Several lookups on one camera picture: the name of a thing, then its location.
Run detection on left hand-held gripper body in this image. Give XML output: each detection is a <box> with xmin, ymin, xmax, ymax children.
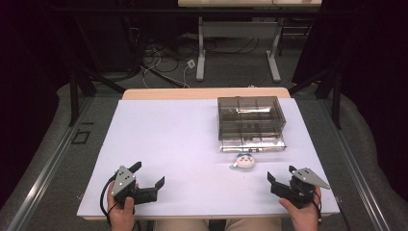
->
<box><xmin>110</xmin><ymin>165</ymin><xmax>151</xmax><ymax>206</ymax></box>

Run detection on white metal frame desk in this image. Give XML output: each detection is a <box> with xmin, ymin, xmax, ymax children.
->
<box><xmin>177</xmin><ymin>0</ymin><xmax>323</xmax><ymax>83</ymax></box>

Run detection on small blue white plush toy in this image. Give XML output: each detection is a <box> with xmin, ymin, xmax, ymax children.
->
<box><xmin>228</xmin><ymin>152</ymin><xmax>257</xmax><ymax>171</ymax></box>

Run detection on dark curtain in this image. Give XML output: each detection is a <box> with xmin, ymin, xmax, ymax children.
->
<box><xmin>0</xmin><ymin>0</ymin><xmax>80</xmax><ymax>210</ymax></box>
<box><xmin>292</xmin><ymin>0</ymin><xmax>408</xmax><ymax>204</ymax></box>

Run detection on person's left hand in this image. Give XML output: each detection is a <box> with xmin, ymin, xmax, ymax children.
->
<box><xmin>106</xmin><ymin>181</ymin><xmax>136</xmax><ymax>231</ymax></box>

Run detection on white table sheet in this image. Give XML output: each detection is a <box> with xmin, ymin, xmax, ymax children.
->
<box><xmin>76</xmin><ymin>97</ymin><xmax>341</xmax><ymax>218</ymax></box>

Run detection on light wooden table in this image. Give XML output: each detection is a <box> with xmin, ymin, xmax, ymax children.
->
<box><xmin>81</xmin><ymin>87</ymin><xmax>341</xmax><ymax>221</ymax></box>

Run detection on person's right hand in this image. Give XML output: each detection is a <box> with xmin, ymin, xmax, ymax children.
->
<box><xmin>278</xmin><ymin>187</ymin><xmax>323</xmax><ymax>231</ymax></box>

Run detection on black metal stand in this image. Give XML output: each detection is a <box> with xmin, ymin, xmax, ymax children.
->
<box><xmin>67</xmin><ymin>68</ymin><xmax>128</xmax><ymax>128</ymax></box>
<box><xmin>288</xmin><ymin>65</ymin><xmax>343</xmax><ymax>130</ymax></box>

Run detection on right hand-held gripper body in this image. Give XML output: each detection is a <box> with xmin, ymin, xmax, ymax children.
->
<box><xmin>290</xmin><ymin>167</ymin><xmax>331</xmax><ymax>209</ymax></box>

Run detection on person's leg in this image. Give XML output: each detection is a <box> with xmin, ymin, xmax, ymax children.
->
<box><xmin>224</xmin><ymin>218</ymin><xmax>284</xmax><ymax>231</ymax></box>
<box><xmin>153</xmin><ymin>218</ymin><xmax>210</xmax><ymax>231</ymax></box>

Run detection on black floor cables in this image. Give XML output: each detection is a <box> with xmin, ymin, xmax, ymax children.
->
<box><xmin>128</xmin><ymin>25</ymin><xmax>262</xmax><ymax>74</ymax></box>

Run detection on smoky clear drawer box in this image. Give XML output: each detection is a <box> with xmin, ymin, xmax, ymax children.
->
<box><xmin>217</xmin><ymin>95</ymin><xmax>287</xmax><ymax>142</ymax></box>

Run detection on aluminium floor rail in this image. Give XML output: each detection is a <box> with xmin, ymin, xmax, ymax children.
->
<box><xmin>6</xmin><ymin>95</ymin><xmax>94</xmax><ymax>231</ymax></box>
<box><xmin>320</xmin><ymin>99</ymin><xmax>392</xmax><ymax>231</ymax></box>

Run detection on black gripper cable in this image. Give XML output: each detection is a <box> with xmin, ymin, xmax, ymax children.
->
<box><xmin>99</xmin><ymin>174</ymin><xmax>118</xmax><ymax>226</ymax></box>
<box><xmin>312</xmin><ymin>192</ymin><xmax>323</xmax><ymax>224</ymax></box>

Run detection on clear plastic drawer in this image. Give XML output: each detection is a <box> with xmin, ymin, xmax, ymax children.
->
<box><xmin>219</xmin><ymin>133</ymin><xmax>288</xmax><ymax>154</ymax></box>

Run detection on person's right leg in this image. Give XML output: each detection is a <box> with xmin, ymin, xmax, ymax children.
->
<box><xmin>224</xmin><ymin>218</ymin><xmax>284</xmax><ymax>231</ymax></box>

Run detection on white floor cable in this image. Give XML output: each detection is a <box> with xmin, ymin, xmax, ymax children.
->
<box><xmin>140</xmin><ymin>47</ymin><xmax>191</xmax><ymax>90</ymax></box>

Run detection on person's left leg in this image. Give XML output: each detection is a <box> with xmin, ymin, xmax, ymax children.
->
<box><xmin>153</xmin><ymin>218</ymin><xmax>210</xmax><ymax>231</ymax></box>

